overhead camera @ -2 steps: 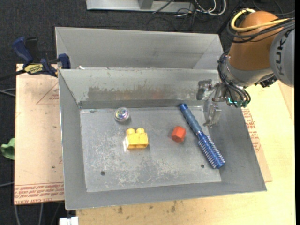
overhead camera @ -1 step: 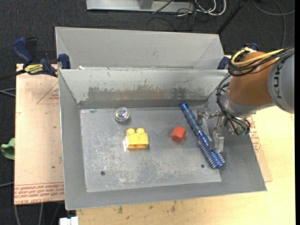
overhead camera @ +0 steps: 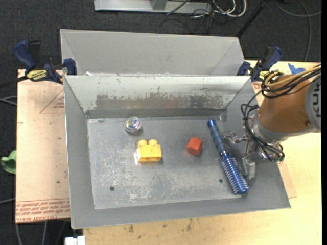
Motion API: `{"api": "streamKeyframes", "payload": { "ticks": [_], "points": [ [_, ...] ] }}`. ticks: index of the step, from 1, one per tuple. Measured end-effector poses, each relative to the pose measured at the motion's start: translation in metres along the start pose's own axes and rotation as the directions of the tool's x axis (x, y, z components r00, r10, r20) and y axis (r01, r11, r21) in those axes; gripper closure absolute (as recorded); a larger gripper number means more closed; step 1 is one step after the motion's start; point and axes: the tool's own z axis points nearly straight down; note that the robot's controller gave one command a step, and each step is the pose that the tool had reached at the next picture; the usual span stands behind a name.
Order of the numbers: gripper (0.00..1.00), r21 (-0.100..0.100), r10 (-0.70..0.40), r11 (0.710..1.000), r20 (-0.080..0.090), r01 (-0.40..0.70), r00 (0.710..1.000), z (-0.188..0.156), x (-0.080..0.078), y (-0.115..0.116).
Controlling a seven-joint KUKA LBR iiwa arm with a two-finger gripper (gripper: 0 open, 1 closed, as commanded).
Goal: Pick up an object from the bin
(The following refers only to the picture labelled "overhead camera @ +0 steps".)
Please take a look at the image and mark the yellow toy brick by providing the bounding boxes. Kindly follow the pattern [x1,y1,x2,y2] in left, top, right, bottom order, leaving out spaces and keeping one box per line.
[134,138,164,164]

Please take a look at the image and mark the blue hairbrush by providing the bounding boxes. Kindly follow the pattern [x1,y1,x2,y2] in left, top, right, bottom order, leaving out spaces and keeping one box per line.
[206,119,249,195]

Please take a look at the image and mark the clear iridescent ball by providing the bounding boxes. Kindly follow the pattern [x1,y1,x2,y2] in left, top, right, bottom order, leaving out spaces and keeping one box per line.
[123,116,142,134]

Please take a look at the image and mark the brown cardboard board, red print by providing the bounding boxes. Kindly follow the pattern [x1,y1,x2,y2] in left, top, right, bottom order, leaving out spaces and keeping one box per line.
[15,69,298,224]

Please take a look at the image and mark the red-orange angular block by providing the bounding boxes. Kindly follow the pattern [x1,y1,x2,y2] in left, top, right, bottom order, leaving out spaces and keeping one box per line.
[186,137,204,157]

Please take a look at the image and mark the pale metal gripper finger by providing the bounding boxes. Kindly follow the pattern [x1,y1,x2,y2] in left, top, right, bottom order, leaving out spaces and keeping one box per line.
[241,152,256,181]
[221,131,243,144]

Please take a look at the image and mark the grey metal bin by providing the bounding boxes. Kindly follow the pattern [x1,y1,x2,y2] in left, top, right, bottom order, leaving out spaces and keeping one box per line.
[60,29,292,230]

